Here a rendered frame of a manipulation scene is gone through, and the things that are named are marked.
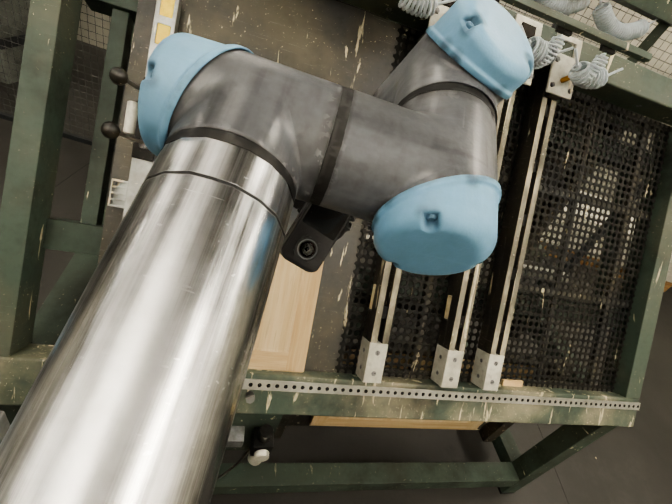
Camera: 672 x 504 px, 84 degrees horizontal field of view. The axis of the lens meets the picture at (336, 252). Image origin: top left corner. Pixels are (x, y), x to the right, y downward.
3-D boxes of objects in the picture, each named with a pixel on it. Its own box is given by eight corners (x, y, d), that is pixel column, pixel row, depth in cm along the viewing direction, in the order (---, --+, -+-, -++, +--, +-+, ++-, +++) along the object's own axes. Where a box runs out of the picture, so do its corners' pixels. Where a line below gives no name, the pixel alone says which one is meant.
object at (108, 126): (140, 151, 95) (94, 135, 82) (142, 136, 95) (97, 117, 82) (152, 153, 94) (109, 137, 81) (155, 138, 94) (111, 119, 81)
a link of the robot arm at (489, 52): (462, 34, 22) (464, -40, 26) (358, 141, 30) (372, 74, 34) (548, 105, 25) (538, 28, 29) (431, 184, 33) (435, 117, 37)
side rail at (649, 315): (599, 386, 160) (625, 398, 149) (655, 129, 155) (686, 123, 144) (613, 387, 162) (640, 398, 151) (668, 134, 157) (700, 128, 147)
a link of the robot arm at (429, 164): (304, 250, 25) (333, 131, 30) (456, 293, 27) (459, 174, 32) (334, 182, 18) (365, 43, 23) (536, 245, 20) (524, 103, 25)
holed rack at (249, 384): (217, 387, 104) (217, 388, 103) (219, 376, 104) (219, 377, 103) (637, 409, 152) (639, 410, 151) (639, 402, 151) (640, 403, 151)
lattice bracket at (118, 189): (110, 205, 97) (107, 205, 94) (115, 179, 97) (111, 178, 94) (127, 208, 98) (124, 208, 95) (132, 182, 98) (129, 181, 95)
